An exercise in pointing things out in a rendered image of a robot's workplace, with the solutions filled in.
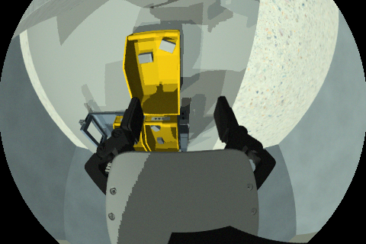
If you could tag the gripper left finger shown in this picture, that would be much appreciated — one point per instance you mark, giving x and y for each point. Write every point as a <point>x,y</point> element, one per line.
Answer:
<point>122,140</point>

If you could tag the black case with handle cutout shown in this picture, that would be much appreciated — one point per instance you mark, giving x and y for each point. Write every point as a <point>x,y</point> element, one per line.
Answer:
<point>107,169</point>

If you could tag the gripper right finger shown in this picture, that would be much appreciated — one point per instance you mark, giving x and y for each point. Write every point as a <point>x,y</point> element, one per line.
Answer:
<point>236,136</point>

